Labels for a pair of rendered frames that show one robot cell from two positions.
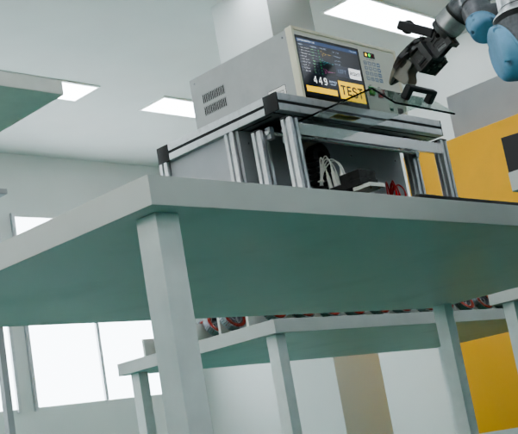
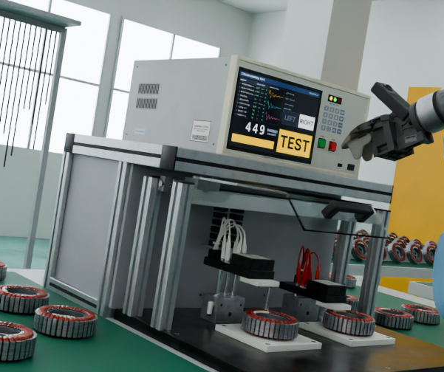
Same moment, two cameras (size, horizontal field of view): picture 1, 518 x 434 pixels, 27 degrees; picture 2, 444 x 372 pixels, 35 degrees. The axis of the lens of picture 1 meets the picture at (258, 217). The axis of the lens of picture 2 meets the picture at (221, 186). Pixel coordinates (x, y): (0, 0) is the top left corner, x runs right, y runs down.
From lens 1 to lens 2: 142 cm
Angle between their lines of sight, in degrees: 15
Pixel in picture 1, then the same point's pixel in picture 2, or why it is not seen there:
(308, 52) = (252, 91)
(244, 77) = (179, 88)
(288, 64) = (222, 100)
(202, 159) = (98, 172)
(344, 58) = (299, 101)
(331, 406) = not seen: hidden behind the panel
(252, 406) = not seen: hidden behind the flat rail
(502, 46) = not seen: outside the picture
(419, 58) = (380, 139)
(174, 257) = not seen: outside the picture
